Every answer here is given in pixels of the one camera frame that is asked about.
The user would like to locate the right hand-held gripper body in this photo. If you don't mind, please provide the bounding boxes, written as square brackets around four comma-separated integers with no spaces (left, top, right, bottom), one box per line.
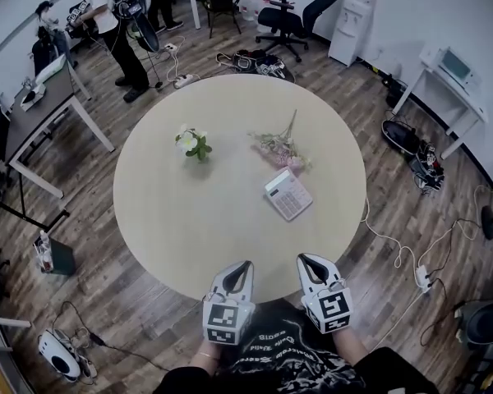
[302,252,354,335]

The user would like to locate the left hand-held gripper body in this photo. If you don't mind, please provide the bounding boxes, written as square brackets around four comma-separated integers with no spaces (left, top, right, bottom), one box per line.
[202,260,256,345]

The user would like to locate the white pink calculator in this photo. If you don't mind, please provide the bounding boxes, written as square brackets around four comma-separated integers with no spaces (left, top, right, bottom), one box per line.
[264,166,315,222]

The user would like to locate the person's left forearm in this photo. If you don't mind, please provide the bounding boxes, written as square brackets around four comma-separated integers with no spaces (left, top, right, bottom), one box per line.
[191,338,223,371]

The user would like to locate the person's right forearm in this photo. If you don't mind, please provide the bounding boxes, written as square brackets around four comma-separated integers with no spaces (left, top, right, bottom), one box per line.
[332,328,373,364]

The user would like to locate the person's black printed shirt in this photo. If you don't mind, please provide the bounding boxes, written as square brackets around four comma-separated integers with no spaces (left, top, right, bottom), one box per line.
[154,297,440,394]

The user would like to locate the pink dried flower bouquet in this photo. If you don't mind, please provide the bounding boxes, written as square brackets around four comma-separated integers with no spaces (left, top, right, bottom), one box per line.
[246,108,313,174]

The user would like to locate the white flower small plant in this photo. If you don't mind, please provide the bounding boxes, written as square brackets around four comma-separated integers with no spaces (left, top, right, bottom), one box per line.
[174,124,214,163]

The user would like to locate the black round seat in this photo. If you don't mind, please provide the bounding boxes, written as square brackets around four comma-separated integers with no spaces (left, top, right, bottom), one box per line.
[454,297,493,350]

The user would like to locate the black bag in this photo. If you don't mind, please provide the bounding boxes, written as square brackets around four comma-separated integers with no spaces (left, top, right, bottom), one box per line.
[380,119,420,155]

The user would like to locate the white rounded floor device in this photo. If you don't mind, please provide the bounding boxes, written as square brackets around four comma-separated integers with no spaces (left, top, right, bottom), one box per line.
[38,329,82,382]

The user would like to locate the black waste bin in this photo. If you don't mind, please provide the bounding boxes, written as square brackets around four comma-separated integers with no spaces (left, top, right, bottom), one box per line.
[32,236,77,277]

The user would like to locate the pile of bags and gear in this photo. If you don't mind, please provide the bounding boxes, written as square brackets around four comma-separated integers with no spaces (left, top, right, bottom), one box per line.
[217,48,297,82]

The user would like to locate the white side table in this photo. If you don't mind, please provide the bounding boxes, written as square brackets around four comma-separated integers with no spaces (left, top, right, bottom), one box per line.
[391,41,489,162]

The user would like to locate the white water dispenser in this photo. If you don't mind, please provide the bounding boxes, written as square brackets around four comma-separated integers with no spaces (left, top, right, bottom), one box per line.
[327,0,381,68]

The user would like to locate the black office chair with armrests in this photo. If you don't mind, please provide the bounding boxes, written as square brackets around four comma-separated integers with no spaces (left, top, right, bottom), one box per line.
[254,0,344,63]

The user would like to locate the white box appliance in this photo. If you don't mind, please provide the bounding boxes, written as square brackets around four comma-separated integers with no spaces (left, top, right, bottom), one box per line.
[433,46,484,98]

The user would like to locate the dark desk white legs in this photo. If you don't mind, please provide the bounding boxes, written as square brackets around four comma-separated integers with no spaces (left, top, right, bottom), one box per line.
[3,62,116,199]

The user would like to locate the clear water jug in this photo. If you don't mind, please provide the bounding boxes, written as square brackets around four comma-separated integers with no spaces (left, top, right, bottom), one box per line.
[240,0,264,22]

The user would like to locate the black mesh chair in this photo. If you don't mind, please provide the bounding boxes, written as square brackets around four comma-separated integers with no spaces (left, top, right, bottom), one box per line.
[200,0,243,39]

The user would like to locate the white box with black item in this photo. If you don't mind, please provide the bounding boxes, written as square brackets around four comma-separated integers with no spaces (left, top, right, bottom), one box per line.
[19,84,47,110]

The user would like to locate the white flat package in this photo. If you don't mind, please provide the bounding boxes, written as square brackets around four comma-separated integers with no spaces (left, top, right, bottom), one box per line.
[35,53,67,85]

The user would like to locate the long white cable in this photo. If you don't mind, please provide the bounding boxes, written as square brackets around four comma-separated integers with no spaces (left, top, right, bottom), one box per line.
[359,197,422,270]

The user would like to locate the black cable with adapter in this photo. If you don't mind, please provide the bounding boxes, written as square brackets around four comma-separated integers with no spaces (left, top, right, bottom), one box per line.
[89,332,169,371]

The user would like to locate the pile of equipment and cables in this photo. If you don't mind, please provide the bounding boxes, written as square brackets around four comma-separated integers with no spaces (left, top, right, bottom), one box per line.
[408,140,447,195]

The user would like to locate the white shelf frame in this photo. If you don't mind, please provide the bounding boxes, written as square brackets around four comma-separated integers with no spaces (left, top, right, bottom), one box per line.
[0,301,32,352]

